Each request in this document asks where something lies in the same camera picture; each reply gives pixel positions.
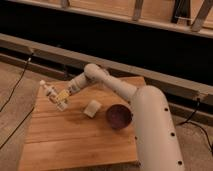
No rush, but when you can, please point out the black cable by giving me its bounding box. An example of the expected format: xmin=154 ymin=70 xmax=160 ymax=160
xmin=176 ymin=97 xmax=213 ymax=156
xmin=0 ymin=51 xmax=35 ymax=113

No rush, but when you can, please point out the wooden board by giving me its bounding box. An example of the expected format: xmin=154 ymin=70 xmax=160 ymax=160
xmin=18 ymin=84 xmax=137 ymax=171

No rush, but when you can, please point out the cream foam block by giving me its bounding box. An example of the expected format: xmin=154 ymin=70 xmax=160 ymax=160
xmin=83 ymin=100 xmax=102 ymax=118

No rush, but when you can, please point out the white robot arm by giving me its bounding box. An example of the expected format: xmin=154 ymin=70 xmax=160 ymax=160
xmin=56 ymin=64 xmax=185 ymax=171

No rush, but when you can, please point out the dark red bowl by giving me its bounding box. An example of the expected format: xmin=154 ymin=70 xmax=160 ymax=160
xmin=106 ymin=104 xmax=132 ymax=130

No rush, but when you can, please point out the white plastic bottle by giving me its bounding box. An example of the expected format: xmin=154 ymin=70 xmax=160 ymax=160
xmin=40 ymin=80 xmax=68 ymax=111

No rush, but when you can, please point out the black cable right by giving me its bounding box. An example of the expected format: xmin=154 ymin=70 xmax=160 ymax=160
xmin=176 ymin=97 xmax=213 ymax=156

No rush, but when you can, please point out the black cable left upper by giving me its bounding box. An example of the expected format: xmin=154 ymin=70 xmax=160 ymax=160
xmin=0 ymin=51 xmax=35 ymax=113

